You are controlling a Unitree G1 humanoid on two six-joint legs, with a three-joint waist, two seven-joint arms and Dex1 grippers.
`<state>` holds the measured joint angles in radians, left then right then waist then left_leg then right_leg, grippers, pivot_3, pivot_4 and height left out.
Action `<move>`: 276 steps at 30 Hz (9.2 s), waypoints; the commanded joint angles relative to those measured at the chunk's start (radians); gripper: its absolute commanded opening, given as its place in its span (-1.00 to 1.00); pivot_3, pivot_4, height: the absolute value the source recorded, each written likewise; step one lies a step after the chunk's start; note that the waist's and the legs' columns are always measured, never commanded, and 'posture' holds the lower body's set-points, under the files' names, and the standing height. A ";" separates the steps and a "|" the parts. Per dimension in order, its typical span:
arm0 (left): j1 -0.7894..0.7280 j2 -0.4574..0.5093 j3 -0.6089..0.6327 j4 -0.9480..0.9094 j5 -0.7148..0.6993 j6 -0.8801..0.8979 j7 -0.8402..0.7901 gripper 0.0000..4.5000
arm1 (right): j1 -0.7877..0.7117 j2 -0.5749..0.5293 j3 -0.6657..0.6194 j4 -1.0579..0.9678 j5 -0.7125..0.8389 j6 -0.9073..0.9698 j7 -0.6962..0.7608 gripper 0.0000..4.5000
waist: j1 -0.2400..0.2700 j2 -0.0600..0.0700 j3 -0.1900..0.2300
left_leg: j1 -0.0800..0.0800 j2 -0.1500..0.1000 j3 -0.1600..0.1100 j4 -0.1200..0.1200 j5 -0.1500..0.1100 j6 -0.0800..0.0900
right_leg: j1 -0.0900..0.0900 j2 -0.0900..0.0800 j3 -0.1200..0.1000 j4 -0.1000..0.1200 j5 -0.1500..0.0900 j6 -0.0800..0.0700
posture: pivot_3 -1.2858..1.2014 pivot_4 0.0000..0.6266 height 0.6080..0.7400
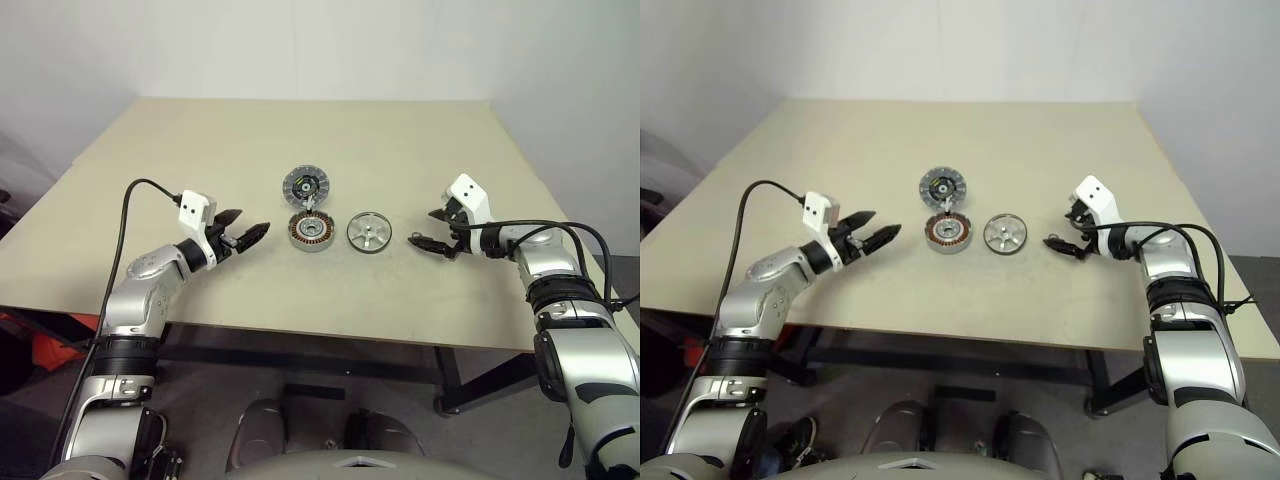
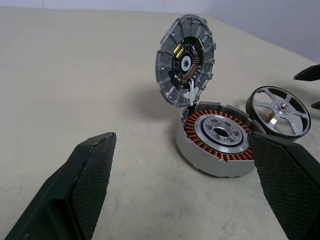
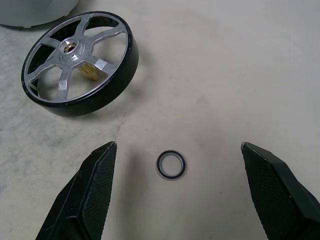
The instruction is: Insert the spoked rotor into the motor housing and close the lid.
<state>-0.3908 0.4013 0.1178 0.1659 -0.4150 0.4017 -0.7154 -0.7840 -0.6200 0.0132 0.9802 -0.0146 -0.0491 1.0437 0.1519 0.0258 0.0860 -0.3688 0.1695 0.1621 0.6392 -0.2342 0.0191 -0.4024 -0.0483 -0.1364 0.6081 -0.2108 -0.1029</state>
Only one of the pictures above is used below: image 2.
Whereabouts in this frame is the black rotor ring with spokes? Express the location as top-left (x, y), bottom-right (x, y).
top-left (245, 86), bottom-right (312, 143)

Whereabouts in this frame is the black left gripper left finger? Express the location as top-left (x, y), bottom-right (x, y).
top-left (4, 131), bottom-right (117, 240)

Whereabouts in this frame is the grey motor stator housing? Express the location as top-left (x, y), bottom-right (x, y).
top-left (175, 101), bottom-right (263, 179)

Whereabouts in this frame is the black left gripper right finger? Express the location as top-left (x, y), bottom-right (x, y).
top-left (247, 131), bottom-right (320, 240)

